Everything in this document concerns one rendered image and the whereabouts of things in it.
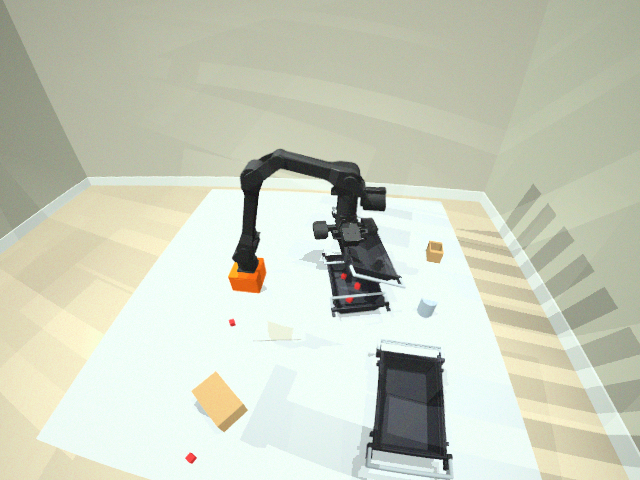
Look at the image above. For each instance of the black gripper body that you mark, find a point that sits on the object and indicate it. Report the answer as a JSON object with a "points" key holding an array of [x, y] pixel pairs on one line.
{"points": [[321, 229]]}

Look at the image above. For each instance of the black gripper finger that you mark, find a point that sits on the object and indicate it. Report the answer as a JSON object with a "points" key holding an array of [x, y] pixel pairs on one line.
{"points": [[339, 240]]}

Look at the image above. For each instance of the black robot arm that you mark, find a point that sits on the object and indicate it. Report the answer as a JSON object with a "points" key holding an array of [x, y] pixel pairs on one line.
{"points": [[348, 187]]}

